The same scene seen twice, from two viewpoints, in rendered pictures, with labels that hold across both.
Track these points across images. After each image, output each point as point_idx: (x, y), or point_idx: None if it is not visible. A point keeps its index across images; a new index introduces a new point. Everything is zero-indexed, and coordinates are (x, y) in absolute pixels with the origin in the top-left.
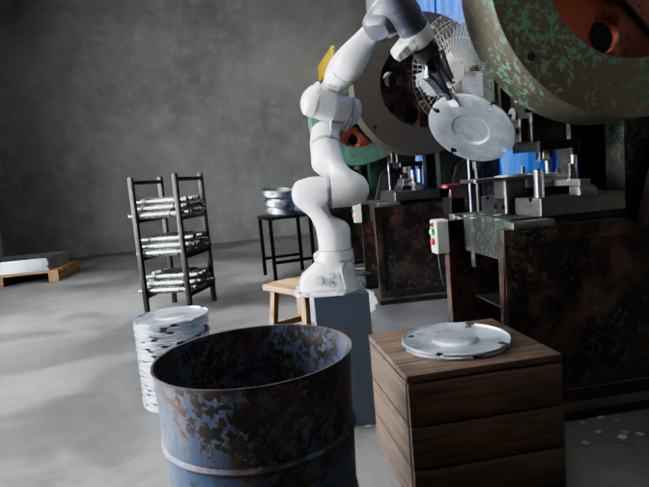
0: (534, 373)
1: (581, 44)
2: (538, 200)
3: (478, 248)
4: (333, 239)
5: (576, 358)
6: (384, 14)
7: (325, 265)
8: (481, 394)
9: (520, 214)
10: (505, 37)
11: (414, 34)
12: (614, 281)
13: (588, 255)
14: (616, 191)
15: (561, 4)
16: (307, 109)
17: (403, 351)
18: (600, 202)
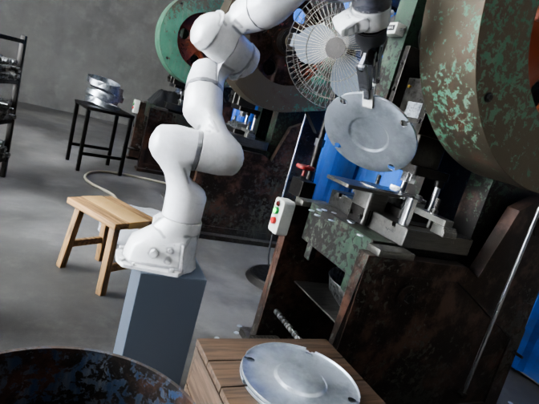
0: None
1: (531, 103)
2: (404, 229)
3: (318, 245)
4: (185, 208)
5: (380, 385)
6: None
7: (166, 236)
8: None
9: (375, 230)
10: (476, 65)
11: (374, 12)
12: (436, 321)
13: (427, 294)
14: (467, 239)
15: None
16: (199, 39)
17: (242, 388)
18: (451, 245)
